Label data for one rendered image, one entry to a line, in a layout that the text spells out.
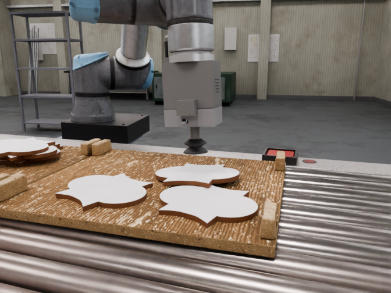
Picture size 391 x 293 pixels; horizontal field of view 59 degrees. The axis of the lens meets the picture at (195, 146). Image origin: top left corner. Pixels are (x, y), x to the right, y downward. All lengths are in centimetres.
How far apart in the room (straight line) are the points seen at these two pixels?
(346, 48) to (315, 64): 97
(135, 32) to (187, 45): 59
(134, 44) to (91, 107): 26
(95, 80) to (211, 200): 81
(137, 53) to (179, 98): 63
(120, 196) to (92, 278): 16
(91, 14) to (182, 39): 17
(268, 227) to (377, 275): 12
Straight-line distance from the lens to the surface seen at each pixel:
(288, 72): 1130
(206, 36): 57
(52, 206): 54
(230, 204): 49
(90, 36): 1257
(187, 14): 56
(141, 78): 124
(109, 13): 65
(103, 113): 123
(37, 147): 76
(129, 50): 118
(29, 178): 68
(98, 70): 122
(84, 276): 40
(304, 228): 51
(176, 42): 56
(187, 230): 44
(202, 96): 55
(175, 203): 49
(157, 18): 66
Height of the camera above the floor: 114
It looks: 14 degrees down
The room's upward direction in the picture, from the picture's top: straight up
